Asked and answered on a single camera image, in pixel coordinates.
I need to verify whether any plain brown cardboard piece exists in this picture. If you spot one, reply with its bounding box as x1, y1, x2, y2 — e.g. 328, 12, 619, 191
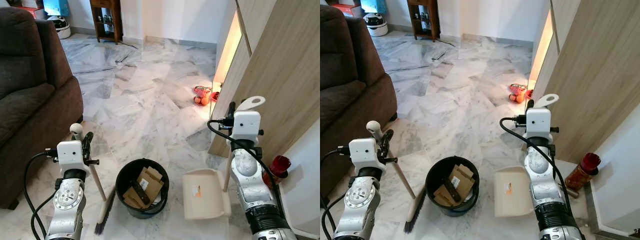
122, 186, 148, 210
433, 184, 457, 207

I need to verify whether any brown cardboard with white label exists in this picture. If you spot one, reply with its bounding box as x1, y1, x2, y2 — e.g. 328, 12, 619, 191
136, 166, 165, 201
448, 164, 476, 199

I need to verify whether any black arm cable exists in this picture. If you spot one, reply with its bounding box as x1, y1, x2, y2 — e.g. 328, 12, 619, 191
207, 119, 281, 201
23, 149, 58, 240
499, 116, 576, 201
320, 145, 351, 240

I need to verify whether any red capped bottle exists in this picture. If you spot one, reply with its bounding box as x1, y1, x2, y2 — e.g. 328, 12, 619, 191
565, 152, 602, 192
268, 155, 292, 190

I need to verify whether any red box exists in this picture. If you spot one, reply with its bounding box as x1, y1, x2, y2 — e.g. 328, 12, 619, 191
20, 6, 47, 21
332, 3, 365, 18

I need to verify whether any dark brown sofa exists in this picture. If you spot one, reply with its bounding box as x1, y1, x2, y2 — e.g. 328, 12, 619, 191
320, 5, 399, 198
0, 7, 85, 211

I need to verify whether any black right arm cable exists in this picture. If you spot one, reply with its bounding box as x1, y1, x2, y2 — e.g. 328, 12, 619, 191
207, 119, 281, 201
499, 116, 576, 201

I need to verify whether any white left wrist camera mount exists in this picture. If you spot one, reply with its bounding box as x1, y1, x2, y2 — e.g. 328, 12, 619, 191
56, 140, 92, 172
348, 138, 385, 170

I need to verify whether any black plastic bucket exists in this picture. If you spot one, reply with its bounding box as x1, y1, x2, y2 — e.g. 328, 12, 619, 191
115, 158, 170, 220
425, 156, 481, 217

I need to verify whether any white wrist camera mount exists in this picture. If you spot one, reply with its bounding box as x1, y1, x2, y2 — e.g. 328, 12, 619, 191
525, 108, 553, 138
56, 140, 92, 172
232, 111, 263, 147
348, 138, 385, 170

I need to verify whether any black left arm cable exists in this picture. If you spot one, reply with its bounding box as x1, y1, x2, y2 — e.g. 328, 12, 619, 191
23, 149, 58, 240
320, 145, 351, 240

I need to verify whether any broom with wooden handle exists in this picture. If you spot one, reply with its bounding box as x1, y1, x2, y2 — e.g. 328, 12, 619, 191
366, 120, 428, 234
70, 123, 117, 236

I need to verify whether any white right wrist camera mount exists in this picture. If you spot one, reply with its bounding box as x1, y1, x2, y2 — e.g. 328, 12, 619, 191
525, 108, 553, 138
232, 111, 263, 147

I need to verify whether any blue box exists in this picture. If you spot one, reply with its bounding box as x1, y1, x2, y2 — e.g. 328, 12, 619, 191
42, 0, 70, 17
360, 0, 387, 14

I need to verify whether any white round helmet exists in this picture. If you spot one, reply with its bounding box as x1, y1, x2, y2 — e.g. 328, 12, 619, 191
362, 12, 389, 37
47, 15, 72, 40

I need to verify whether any light wooden cabinet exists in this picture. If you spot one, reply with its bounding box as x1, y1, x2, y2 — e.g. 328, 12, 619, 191
208, 0, 321, 167
521, 0, 640, 165

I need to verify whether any beige dustpan with wooden handle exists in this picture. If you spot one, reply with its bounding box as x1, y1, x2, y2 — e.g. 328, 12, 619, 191
494, 93, 560, 218
182, 96, 266, 221

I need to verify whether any dark wooden side table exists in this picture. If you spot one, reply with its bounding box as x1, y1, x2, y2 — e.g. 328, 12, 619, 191
406, 0, 441, 42
89, 0, 124, 45

